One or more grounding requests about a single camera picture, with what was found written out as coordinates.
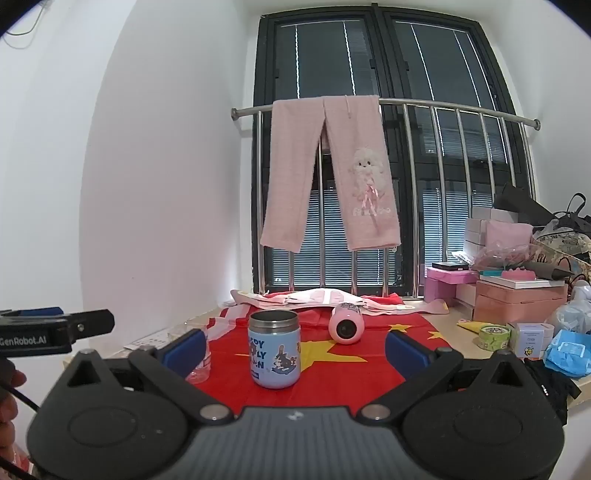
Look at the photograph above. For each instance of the white paper sheet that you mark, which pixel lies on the white paper sheet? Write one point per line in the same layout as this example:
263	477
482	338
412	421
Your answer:
147	341

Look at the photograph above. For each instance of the floral tote bag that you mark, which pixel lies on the floral tote bag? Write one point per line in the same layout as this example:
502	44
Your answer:
563	240

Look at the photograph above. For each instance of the pink pants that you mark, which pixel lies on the pink pants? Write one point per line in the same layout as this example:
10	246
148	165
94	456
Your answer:
286	184

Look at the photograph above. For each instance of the clear plastic bag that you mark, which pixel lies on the clear plastic bag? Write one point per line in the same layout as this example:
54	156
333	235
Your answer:
503	256

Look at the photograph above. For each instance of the white and pink garment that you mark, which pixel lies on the white and pink garment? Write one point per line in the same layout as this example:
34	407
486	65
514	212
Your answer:
318	297

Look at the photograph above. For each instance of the small white box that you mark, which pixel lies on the small white box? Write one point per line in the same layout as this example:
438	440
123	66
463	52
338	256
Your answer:
532	339

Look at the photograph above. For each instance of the flat black box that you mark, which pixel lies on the flat black box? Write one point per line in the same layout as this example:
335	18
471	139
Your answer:
450	266

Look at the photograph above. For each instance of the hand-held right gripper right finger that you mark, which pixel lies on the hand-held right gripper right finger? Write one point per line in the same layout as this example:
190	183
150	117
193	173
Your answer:
406	355

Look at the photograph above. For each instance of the yellow packet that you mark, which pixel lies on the yellow packet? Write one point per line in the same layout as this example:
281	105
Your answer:
471	325

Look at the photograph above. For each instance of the blue cartoon print cup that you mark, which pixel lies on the blue cartoon print cup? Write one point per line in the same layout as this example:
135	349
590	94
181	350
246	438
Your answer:
272	357

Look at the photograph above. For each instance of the black paper bag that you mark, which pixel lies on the black paper bag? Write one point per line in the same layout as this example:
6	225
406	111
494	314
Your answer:
519	199

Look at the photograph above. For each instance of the crumpled translucent plastic bag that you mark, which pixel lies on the crumpled translucent plastic bag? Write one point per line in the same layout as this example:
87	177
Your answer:
572	310

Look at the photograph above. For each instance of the blue wipes packet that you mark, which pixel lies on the blue wipes packet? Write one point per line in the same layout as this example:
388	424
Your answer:
569	353

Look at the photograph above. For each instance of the red flag cloth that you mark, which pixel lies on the red flag cloth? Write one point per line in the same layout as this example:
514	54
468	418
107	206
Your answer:
355	369

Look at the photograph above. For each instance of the black framed window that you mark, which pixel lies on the black framed window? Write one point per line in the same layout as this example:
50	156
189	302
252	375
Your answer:
332	55

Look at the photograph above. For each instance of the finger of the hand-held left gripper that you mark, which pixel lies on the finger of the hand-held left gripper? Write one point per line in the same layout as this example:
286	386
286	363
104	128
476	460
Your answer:
92	324

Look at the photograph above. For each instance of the pink cup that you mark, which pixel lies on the pink cup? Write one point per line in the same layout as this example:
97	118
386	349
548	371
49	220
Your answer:
346	323

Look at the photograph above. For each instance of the large pink box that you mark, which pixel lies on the large pink box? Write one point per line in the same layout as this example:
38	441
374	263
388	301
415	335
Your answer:
519	296

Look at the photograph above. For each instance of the small pink cloth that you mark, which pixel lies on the small pink cloth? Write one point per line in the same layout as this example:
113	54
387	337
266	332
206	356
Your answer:
435	306

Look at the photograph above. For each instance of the white book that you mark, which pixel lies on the white book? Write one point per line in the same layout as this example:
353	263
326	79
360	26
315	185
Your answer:
501	281

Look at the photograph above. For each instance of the green tape roll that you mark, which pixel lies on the green tape roll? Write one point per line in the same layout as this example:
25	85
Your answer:
493	336

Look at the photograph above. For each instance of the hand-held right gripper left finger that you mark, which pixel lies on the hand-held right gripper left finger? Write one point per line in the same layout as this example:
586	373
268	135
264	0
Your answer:
187	353

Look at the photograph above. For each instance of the person's left hand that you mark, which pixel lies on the person's left hand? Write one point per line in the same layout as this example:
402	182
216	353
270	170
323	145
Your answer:
10	376

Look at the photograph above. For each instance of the stack of white boxes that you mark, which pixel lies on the stack of white boxes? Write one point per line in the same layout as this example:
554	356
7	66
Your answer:
476	230

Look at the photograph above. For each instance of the metal window railing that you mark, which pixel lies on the metal window railing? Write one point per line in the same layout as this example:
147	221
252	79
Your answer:
415	102

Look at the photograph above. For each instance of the black cloth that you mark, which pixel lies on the black cloth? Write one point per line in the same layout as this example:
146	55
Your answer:
549	390

